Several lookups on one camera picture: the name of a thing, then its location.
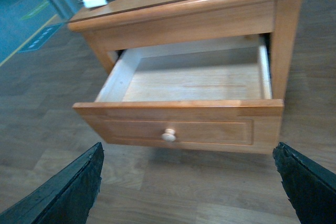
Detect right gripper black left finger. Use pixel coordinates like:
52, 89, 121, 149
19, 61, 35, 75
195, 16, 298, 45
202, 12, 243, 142
1, 142, 104, 223

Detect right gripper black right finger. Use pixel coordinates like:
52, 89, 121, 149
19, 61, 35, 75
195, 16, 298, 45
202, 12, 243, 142
272, 142, 335, 223

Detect green floor marking sign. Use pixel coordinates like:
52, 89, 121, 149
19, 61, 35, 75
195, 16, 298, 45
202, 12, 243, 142
18, 23, 64, 53

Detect wooden nightstand cabinet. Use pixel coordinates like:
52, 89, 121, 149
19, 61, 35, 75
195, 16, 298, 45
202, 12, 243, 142
68, 0, 302, 99

